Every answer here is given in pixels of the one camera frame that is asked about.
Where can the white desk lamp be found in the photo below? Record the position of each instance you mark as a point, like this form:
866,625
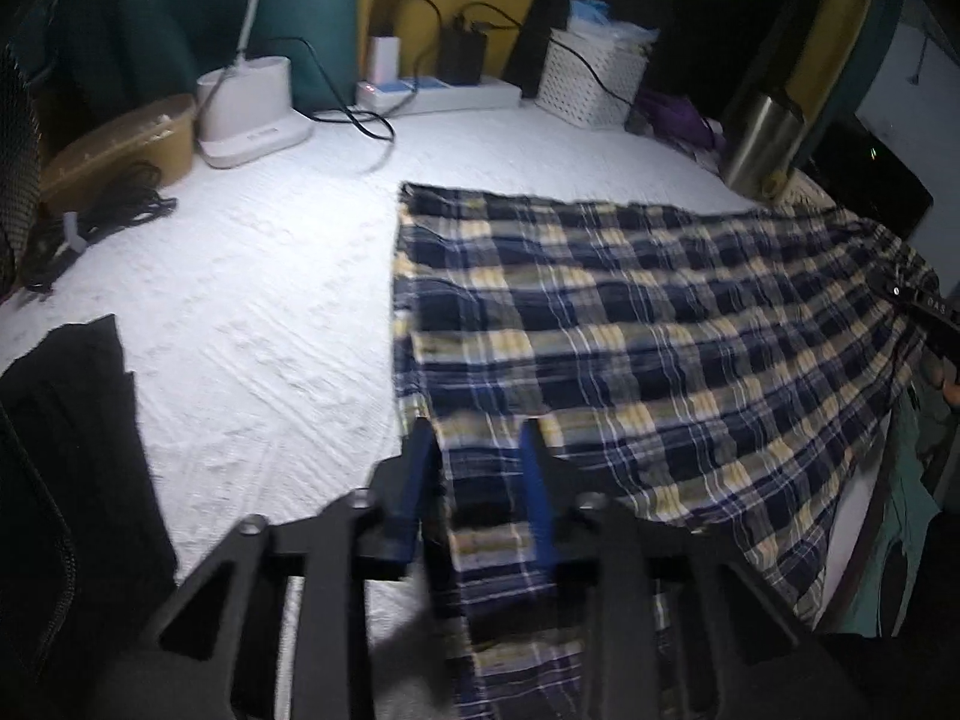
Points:
245,110

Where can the white power strip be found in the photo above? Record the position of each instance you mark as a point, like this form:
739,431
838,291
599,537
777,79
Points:
428,95

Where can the white plastic basket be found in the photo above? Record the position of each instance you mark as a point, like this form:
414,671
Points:
591,82

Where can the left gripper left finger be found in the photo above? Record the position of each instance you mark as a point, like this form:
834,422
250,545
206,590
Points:
415,476

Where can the teal curtain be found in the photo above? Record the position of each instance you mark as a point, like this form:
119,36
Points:
112,56

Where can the blue yellow plaid pants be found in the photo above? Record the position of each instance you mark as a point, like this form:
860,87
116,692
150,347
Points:
721,371

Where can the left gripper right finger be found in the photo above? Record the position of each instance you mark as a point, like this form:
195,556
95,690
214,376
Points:
544,497

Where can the black folded garment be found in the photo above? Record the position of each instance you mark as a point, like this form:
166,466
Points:
86,557

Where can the white cartoon mug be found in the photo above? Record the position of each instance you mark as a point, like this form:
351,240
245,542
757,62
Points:
800,190

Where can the brown lidded food container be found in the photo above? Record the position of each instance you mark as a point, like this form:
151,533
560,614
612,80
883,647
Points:
160,134

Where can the black charger adapter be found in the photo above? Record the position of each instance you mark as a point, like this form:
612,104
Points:
461,56

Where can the purple cloth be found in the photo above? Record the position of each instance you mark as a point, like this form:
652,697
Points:
678,122

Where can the stainless steel tumbler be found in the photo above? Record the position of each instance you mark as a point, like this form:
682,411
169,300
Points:
768,136

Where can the white charger adapter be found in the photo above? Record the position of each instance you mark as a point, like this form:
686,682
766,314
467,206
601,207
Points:
383,60

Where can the black electronic box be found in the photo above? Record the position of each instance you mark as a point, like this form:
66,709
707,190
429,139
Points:
859,172

